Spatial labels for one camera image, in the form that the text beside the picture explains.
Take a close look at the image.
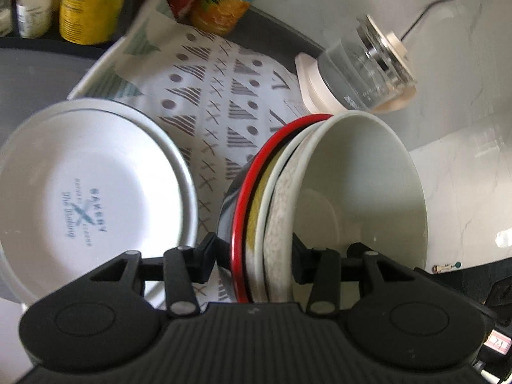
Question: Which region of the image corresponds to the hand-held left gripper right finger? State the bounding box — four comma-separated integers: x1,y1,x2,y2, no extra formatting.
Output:
291,233,417,316

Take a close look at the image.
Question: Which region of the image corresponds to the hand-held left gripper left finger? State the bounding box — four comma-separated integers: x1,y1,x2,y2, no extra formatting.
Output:
91,233,219,316

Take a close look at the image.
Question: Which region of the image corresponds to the speckled white bowl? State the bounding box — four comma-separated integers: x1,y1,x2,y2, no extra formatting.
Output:
255,114,334,302
265,128,317,303

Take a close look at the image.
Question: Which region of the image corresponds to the red rimmed black bowl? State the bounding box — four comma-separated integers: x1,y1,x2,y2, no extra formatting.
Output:
216,114,334,303

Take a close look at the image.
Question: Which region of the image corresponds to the yellow bowl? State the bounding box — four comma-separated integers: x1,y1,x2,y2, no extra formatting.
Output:
244,155,281,301

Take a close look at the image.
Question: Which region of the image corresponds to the cream white bowl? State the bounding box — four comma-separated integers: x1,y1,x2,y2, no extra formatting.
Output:
292,111,428,277

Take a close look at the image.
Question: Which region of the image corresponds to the large white plate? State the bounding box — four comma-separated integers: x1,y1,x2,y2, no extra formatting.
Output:
0,98,200,311

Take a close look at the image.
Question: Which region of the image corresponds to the small teal-tipped metal object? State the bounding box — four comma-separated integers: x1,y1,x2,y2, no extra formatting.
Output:
432,262,463,275

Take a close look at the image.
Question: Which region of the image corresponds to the cream kettle heating base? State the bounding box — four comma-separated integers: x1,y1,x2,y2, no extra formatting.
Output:
295,53,417,115

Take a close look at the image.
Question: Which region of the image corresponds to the grey patterned table cloth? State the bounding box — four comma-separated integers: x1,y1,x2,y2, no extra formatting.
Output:
68,0,321,313

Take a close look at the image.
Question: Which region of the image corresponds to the glass electric kettle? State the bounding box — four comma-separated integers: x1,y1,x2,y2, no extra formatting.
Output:
318,14,419,113

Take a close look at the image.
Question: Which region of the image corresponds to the yellow labelled can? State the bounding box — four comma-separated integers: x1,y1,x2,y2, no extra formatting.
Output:
59,0,127,46

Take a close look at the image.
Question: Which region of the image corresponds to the white labelled bottle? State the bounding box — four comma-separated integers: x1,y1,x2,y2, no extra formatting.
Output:
15,0,55,39

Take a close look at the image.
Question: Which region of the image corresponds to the black power cable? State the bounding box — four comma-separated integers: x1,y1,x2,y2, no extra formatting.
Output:
400,0,492,43

